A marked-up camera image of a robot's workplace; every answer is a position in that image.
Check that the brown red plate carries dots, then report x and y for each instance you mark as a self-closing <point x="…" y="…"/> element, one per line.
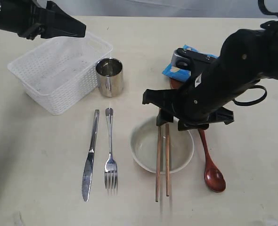
<point x="175" y="84"/>

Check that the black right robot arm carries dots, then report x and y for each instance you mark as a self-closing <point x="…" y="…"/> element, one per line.
<point x="270" y="67"/>

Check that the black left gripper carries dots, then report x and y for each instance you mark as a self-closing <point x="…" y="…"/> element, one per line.
<point x="49" y="22"/>

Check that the blue chips bag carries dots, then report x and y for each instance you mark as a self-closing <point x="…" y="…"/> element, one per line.
<point x="180" y="74"/>

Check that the steel fork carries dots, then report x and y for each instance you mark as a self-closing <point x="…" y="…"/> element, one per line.
<point x="110" y="168"/>

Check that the white woven plastic basket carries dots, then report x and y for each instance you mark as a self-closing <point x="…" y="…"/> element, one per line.
<point x="61" y="71"/>

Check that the dark red wooden spoon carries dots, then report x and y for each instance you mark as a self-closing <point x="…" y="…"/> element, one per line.
<point x="213" y="177"/>

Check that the steel table knife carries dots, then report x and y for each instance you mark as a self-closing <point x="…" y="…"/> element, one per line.
<point x="88" y="168"/>

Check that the wooden chopstick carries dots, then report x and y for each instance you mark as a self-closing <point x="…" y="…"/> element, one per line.
<point x="167" y="159"/>
<point x="158" y="163"/>

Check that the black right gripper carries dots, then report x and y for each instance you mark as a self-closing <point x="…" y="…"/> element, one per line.
<point x="214" y="82"/>

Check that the cream ceramic bowl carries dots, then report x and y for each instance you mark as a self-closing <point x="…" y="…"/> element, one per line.
<point x="143" y="143"/>

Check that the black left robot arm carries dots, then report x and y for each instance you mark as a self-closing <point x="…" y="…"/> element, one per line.
<point x="10" y="19"/>

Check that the shiny steel cup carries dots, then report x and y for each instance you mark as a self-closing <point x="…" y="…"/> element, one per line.
<point x="110" y="77"/>

